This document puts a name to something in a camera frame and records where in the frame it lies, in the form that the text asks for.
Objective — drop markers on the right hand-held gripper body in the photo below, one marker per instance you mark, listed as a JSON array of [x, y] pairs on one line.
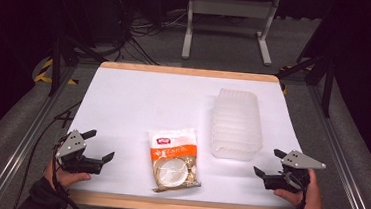
[[297, 161]]

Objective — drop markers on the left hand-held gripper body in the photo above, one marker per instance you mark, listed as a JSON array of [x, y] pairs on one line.
[[74, 162]]

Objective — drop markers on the person's left hand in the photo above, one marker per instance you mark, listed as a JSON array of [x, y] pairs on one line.
[[64, 178]]

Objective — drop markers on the person's right hand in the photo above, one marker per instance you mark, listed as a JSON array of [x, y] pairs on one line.
[[309, 199]]

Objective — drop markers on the clear plastic container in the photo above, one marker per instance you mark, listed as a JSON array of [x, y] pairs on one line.
[[237, 125]]

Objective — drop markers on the white paper sheet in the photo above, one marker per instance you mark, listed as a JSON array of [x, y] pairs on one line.
[[140, 104]]

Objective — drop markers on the orange and white snack packet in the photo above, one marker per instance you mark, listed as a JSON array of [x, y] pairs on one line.
[[174, 160]]

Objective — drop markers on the yellow and black floor tape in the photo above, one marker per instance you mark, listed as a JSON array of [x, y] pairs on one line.
[[283, 87], [45, 71]]

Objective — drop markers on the black metal stand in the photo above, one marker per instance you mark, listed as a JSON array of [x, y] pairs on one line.
[[56, 61], [327, 85]]

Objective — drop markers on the aluminium rail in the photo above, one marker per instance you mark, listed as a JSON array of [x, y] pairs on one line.
[[343, 157], [26, 142]]

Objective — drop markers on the white metal table frame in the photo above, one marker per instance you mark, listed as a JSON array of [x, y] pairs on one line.
[[231, 8]]

